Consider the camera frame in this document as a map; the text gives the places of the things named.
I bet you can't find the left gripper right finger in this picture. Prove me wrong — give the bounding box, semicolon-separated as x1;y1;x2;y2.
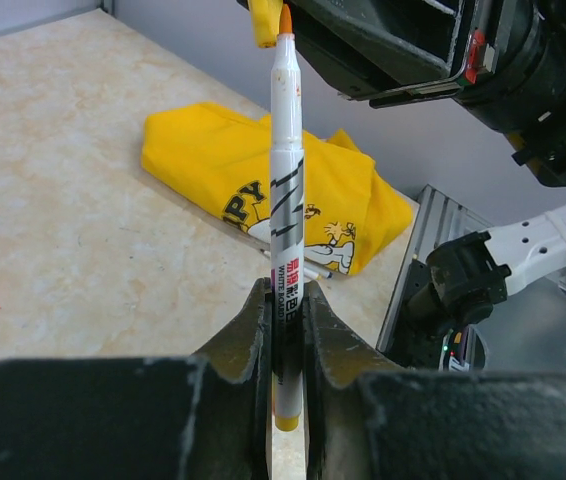
303;282;566;479

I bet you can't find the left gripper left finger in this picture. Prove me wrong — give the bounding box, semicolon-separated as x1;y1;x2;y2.
0;279;272;479

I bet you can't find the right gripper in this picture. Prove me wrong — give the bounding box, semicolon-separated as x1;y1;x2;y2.
288;0;566;188

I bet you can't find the white yellow marker pen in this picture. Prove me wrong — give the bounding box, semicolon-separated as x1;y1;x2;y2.
269;4;305;432

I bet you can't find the yellow pen cap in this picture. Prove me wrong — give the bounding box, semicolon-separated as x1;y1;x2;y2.
247;0;283;49

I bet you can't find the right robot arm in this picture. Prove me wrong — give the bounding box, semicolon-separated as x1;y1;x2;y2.
289;1;566;370

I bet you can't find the white pen on bag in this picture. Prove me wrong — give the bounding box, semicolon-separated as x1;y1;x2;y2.
304;262;333;280

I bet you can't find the yellow cloth bag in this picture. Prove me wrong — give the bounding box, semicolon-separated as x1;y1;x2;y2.
141;103;412;275

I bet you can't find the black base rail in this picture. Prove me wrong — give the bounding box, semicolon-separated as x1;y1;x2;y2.
377;186;490;371

